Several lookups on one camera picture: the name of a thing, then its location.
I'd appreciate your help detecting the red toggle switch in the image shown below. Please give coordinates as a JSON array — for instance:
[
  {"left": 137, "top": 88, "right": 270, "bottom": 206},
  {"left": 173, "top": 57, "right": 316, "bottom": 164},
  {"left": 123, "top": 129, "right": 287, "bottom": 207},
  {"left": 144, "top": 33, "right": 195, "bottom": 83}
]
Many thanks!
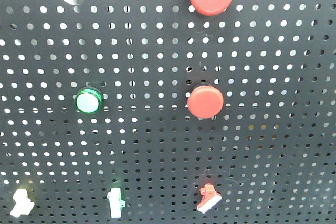
[{"left": 197, "top": 183, "right": 222, "bottom": 214}]

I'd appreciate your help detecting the small red push button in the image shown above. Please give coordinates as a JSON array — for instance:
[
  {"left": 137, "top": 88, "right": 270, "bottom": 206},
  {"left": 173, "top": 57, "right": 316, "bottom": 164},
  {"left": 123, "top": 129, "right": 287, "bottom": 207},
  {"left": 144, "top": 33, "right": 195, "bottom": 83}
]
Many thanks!
[{"left": 187, "top": 85, "right": 224, "bottom": 119}]

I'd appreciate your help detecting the black perforated pegboard panel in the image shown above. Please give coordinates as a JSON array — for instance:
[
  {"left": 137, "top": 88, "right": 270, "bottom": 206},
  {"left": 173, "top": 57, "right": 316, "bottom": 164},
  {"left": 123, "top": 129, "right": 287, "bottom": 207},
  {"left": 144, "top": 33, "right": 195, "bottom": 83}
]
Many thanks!
[{"left": 1, "top": 0, "right": 335, "bottom": 223}]

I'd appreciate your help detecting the green indicator light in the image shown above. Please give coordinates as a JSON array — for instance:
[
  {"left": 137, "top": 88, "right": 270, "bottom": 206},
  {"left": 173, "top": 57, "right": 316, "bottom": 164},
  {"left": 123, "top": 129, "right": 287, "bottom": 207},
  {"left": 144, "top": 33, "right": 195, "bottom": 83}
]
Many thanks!
[{"left": 74, "top": 87, "right": 103, "bottom": 114}]

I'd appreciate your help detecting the green toggle switch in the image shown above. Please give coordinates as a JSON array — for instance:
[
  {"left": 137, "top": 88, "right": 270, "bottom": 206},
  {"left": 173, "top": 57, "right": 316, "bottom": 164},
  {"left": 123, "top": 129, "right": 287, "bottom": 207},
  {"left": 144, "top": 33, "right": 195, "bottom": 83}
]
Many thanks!
[{"left": 107, "top": 188, "right": 125, "bottom": 218}]

